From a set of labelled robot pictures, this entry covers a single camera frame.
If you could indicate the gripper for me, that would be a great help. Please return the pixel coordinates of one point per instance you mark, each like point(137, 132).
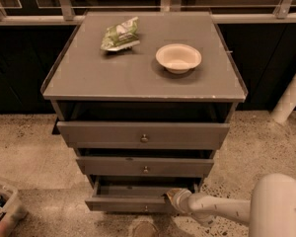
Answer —
point(182, 198)

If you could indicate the grey bottom drawer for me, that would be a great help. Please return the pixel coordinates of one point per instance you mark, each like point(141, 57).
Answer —
point(137, 194)

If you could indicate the grey drawer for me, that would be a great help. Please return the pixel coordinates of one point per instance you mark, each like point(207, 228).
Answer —
point(145, 167)
point(137, 194)
point(143, 135)

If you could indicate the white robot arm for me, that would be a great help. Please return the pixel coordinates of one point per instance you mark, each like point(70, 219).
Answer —
point(271, 211)

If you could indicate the grey middle drawer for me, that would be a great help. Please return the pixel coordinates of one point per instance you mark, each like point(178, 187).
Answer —
point(145, 167)

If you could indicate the grey drawer cabinet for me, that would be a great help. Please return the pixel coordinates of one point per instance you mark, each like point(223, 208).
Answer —
point(90, 84)

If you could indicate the grey top drawer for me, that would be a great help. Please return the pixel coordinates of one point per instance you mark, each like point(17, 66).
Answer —
point(143, 135)

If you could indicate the white paper bowl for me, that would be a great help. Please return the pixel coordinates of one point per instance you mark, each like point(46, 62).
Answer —
point(178, 58)

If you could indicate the green white snack bag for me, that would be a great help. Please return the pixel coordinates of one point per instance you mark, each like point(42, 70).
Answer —
point(121, 36)

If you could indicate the clear plastic storage bin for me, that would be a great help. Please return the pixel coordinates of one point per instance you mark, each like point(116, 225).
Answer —
point(12, 211)

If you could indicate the metal railing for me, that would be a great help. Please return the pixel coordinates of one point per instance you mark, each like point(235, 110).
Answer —
point(72, 12)

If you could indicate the white diagonal post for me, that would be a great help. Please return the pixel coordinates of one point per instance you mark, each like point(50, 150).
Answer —
point(286, 104)

